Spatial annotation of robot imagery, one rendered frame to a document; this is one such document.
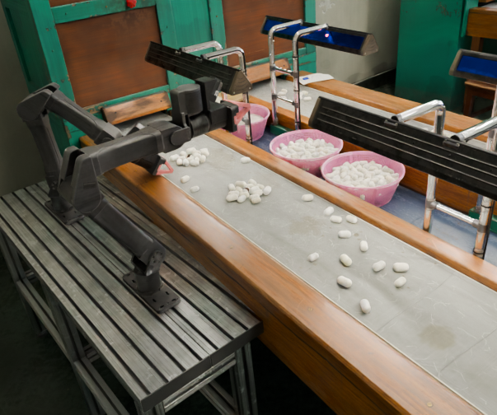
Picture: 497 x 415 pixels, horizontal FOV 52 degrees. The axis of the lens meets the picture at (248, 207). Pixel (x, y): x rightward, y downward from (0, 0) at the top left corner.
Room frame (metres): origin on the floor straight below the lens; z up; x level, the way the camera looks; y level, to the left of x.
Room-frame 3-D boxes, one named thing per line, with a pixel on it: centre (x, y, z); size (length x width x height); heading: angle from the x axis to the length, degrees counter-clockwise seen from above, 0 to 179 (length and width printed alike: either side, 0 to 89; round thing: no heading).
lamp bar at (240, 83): (1.78, 0.15, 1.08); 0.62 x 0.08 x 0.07; 32
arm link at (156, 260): (1.08, 0.28, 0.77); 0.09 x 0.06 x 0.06; 37
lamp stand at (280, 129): (2.03, -0.26, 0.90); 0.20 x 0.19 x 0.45; 32
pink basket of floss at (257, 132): (2.07, 0.00, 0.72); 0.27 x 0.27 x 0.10
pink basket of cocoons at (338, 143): (1.70, -0.23, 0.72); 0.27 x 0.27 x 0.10
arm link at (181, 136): (1.18, 0.14, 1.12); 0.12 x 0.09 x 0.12; 127
